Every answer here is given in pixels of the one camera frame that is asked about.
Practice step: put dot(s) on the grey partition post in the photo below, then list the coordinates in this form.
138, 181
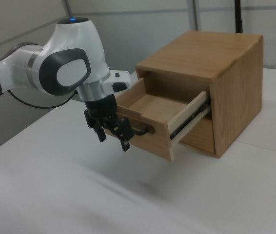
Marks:
67, 8
194, 14

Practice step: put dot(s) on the wooden two-drawer cabinet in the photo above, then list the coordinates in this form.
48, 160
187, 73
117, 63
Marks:
201, 53

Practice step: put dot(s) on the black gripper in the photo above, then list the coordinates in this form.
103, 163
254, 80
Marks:
102, 107

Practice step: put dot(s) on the black pole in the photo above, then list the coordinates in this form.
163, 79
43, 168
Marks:
238, 22

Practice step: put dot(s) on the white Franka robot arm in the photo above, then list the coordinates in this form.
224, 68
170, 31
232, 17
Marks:
77, 41

